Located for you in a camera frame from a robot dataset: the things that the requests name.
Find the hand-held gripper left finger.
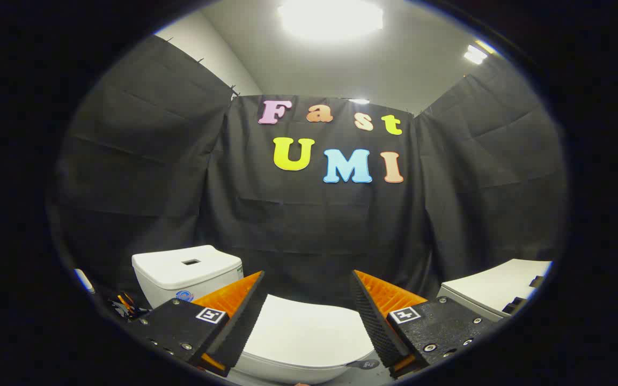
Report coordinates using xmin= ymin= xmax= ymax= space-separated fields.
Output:
xmin=126 ymin=271 xmax=269 ymax=377

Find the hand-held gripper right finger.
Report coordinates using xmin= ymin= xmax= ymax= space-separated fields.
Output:
xmin=350 ymin=270 xmax=497 ymax=378

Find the white toilet lid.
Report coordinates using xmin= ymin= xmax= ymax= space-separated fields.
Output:
xmin=241 ymin=294 xmax=377 ymax=368

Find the black backdrop cloth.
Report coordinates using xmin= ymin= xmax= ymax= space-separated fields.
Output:
xmin=46 ymin=35 xmax=570 ymax=313

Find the grey drawer cabinet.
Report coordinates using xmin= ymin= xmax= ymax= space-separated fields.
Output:
xmin=437 ymin=259 xmax=554 ymax=322

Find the white rounded device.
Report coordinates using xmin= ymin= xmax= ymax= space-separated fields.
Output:
xmin=75 ymin=268 xmax=96 ymax=294

